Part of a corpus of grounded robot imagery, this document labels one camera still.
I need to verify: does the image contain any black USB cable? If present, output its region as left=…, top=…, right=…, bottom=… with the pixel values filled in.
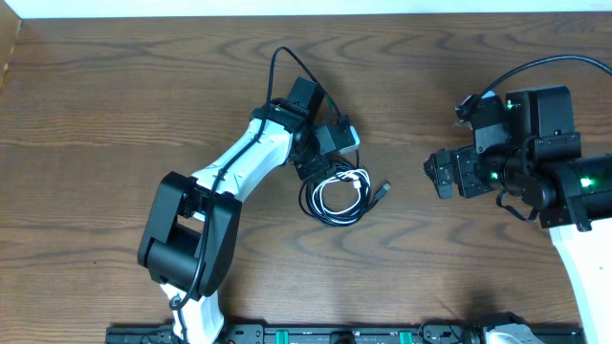
left=298, top=160, right=392, bottom=228

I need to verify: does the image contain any white cable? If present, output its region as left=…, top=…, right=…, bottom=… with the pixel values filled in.
left=311, top=167, right=372, bottom=216

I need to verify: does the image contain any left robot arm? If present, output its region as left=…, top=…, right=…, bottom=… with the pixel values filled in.
left=138, top=77, right=325, bottom=343

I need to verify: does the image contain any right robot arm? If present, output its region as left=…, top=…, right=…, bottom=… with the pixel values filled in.
left=424, top=86, right=611, bottom=343

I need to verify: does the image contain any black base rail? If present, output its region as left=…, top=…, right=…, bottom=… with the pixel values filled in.
left=105, top=323, right=587, bottom=344

